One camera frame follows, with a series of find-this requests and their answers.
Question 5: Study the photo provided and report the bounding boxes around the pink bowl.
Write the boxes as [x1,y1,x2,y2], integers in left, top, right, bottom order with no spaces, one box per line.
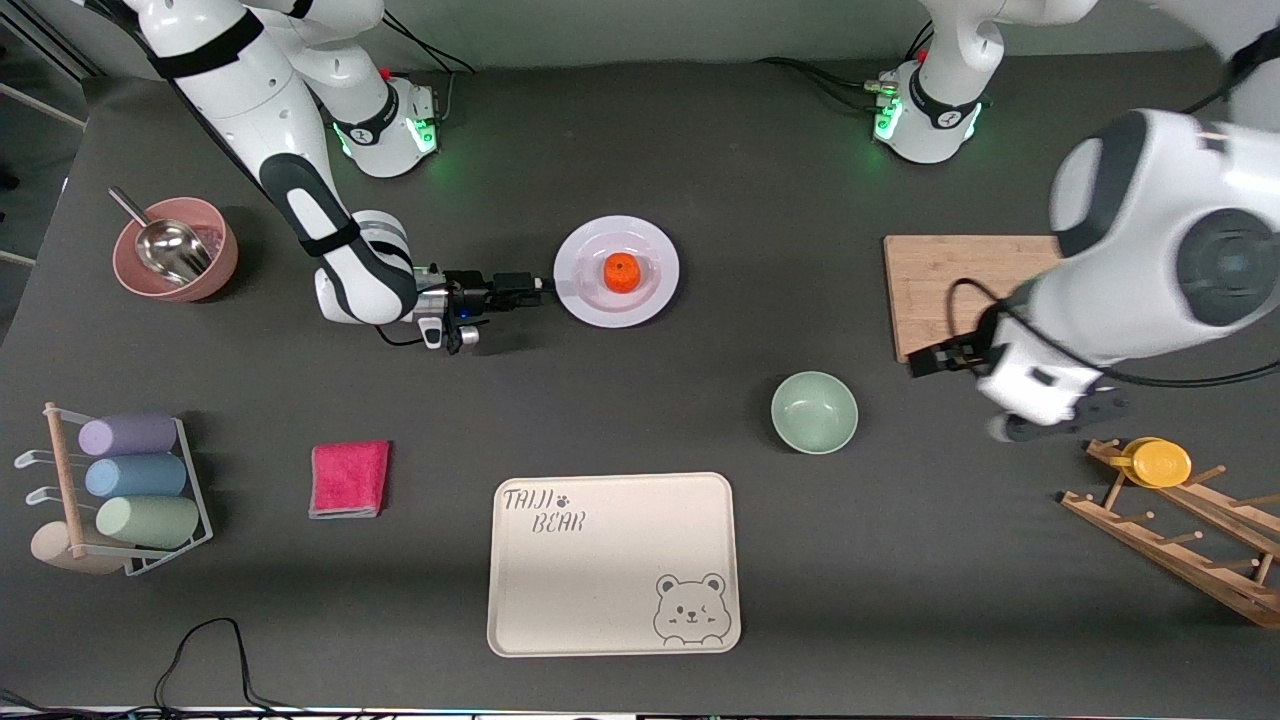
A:
[112,197,240,303]

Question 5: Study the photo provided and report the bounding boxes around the wooden cutting board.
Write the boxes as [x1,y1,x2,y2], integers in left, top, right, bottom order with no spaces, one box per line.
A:
[883,235,1063,364]

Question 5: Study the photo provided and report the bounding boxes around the light green bowl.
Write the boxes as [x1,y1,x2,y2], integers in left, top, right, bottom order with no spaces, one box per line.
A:
[770,371,859,456]

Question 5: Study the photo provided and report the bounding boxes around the black arm base cable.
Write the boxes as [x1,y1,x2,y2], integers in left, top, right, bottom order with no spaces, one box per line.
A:
[380,10,477,126]
[755,57,883,113]

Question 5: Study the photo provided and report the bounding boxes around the wooden peg drying rack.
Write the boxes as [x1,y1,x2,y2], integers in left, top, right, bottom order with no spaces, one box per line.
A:
[1062,438,1280,629]

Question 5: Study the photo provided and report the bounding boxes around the yellow cup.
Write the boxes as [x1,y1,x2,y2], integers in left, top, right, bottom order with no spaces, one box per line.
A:
[1120,437,1193,489]

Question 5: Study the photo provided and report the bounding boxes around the blue cup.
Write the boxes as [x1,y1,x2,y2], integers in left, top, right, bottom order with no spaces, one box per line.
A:
[85,454,188,499]

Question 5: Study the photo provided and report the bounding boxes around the metal scoop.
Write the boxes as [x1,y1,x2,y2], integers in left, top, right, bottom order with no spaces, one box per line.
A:
[108,187,213,286]

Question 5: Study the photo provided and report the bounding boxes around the beige cup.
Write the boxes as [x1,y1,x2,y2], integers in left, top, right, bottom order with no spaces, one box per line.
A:
[30,522,126,576]

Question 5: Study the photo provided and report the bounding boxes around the wooden rack rod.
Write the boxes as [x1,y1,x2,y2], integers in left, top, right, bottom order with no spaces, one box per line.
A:
[44,402,86,559]

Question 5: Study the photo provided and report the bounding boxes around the green cup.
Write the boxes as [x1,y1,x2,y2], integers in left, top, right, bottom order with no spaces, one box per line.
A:
[96,495,201,549]

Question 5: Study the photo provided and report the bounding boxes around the beige bear print tray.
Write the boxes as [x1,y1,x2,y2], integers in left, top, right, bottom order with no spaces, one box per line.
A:
[487,472,742,658]

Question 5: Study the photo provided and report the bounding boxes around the purple cup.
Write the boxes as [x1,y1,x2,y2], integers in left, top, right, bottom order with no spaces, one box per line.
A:
[78,413,179,458]

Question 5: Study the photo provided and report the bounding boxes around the black left arm base cable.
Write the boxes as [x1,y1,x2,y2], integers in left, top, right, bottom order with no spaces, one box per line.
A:
[755,57,883,113]

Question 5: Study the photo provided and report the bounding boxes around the pink folded cloth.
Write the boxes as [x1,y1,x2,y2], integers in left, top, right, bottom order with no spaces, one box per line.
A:
[309,441,391,520]

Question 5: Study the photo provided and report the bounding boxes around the pale lavender round plate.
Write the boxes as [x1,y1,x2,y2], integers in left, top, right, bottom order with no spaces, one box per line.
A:
[553,215,681,329]

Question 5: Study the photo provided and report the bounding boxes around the white wire cup rack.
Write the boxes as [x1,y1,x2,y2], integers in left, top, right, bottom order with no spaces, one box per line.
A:
[15,405,214,578]

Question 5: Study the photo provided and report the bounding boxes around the black right arm base cable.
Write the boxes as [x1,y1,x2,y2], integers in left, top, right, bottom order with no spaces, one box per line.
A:
[380,10,477,126]

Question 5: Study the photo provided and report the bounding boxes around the black table edge cable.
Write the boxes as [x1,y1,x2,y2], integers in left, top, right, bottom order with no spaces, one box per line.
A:
[0,618,301,717]

